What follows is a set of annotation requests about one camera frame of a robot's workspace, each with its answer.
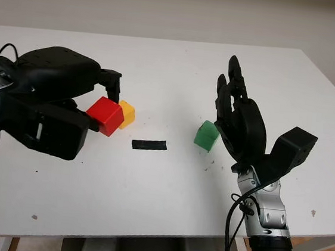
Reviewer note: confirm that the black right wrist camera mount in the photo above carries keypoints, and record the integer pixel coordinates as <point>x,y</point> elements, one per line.
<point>294,147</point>

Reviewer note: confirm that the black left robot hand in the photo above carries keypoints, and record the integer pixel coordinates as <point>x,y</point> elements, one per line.
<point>59,72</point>

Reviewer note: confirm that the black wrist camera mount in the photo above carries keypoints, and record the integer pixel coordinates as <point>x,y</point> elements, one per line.
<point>58,138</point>
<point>294,147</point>

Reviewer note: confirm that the red cube block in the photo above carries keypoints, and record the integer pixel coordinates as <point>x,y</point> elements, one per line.
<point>105,116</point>

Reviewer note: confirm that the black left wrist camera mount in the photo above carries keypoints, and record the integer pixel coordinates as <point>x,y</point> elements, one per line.
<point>58,138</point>

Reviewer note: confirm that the green cube block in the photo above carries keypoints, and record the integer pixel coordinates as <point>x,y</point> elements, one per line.
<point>205,135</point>

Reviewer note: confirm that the yellow cube block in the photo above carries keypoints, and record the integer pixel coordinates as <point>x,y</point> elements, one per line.
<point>128,114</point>

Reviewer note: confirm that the black tape strip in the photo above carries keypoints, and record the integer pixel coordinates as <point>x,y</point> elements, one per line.
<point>150,145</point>

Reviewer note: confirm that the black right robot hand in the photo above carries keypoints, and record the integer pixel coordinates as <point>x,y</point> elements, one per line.
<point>249,128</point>

